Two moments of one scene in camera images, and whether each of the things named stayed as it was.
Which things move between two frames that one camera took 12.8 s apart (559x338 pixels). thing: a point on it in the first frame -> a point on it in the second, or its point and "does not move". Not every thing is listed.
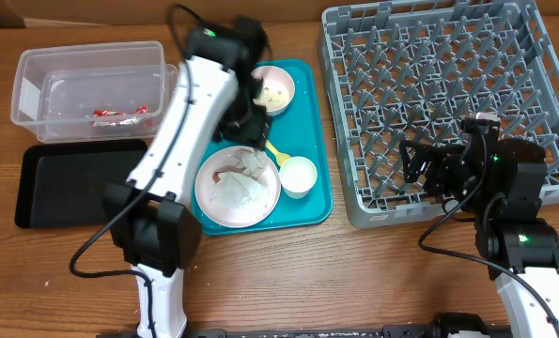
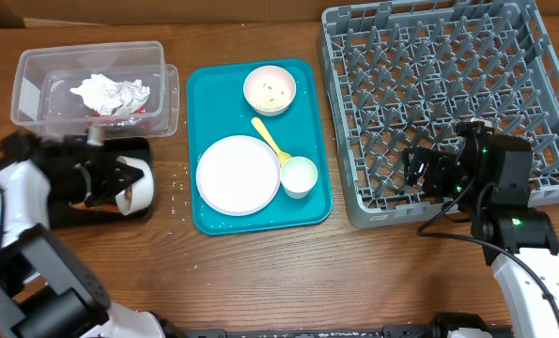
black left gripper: x=254 y=129 -> x=111 y=176
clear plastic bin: x=91 y=91 does not move
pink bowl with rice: x=278 y=88 does not move
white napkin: x=245 y=188 -> x=110 y=97
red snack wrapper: x=138 y=117 does not move
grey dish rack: x=403 y=71 does not move
